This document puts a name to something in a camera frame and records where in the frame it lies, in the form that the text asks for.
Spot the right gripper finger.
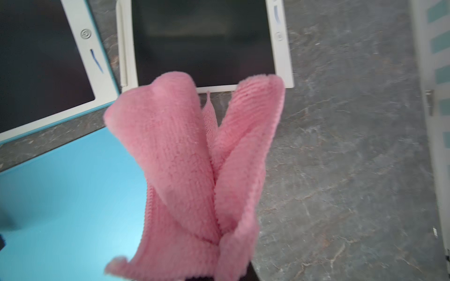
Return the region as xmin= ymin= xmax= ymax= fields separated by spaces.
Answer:
xmin=240 ymin=262 xmax=260 ymax=281

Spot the pink cleaning cloth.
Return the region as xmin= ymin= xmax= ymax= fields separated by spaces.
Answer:
xmin=104 ymin=72 xmax=285 ymax=281

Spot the blue front drawing tablet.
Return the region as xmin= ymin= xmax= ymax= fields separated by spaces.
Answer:
xmin=1 ymin=128 xmax=146 ymax=281

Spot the blue drawing tablet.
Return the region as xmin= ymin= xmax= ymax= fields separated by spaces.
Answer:
xmin=1 ymin=128 xmax=146 ymax=281
xmin=1 ymin=1 xmax=120 ymax=143

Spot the white drawing tablet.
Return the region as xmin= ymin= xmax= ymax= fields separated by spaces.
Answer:
xmin=116 ymin=1 xmax=294 ymax=93

